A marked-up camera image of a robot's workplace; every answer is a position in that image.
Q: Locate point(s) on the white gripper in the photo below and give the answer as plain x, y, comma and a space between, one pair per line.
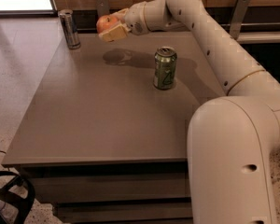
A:
134, 19

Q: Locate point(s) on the red apple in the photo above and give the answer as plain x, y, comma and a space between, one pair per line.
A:
105, 22

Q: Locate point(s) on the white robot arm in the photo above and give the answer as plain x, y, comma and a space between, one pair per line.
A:
230, 138

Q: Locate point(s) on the silver blue redbull can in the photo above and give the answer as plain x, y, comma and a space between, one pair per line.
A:
69, 28

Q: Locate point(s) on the green soda can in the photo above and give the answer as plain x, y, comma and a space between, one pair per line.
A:
165, 64

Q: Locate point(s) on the grey drawer cabinet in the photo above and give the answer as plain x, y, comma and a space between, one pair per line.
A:
97, 112

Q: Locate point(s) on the upper grey drawer front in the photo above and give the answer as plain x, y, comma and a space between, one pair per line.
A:
108, 188

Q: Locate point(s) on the grey drawer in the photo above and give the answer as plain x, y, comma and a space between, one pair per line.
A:
100, 213
108, 188

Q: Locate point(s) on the lower grey drawer front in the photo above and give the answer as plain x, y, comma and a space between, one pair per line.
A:
100, 213

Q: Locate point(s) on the left metal wall bracket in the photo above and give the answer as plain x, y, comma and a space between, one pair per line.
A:
102, 7

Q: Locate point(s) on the metal wall bracket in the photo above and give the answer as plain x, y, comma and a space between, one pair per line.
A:
102, 7
237, 17

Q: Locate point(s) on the right metal wall bracket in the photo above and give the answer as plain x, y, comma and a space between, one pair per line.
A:
237, 17

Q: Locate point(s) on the black bag with straps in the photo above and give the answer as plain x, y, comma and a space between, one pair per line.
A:
23, 205

